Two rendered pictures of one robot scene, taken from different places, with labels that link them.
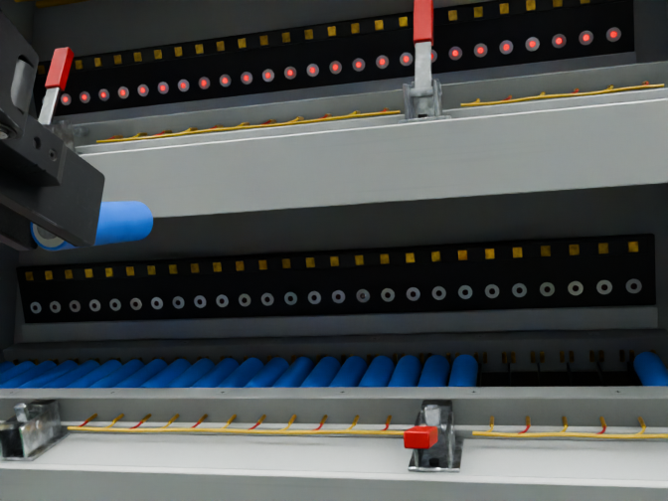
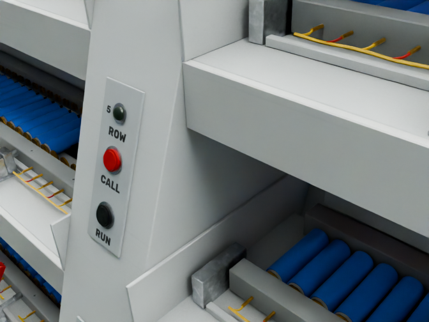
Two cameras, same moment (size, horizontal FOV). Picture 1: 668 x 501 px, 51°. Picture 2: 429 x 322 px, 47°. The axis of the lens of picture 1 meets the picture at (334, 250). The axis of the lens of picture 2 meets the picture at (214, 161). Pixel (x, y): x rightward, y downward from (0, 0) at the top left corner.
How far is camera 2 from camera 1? 0.51 m
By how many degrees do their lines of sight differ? 37
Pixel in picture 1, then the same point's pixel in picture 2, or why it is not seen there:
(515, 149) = (11, 23)
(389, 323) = not seen: hidden behind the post
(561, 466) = (18, 206)
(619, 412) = (67, 190)
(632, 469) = (34, 222)
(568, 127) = (25, 19)
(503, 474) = not seen: outside the picture
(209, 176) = not seen: outside the picture
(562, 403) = (50, 174)
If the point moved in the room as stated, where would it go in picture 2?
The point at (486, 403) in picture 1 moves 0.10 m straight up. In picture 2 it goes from (29, 159) to (36, 66)
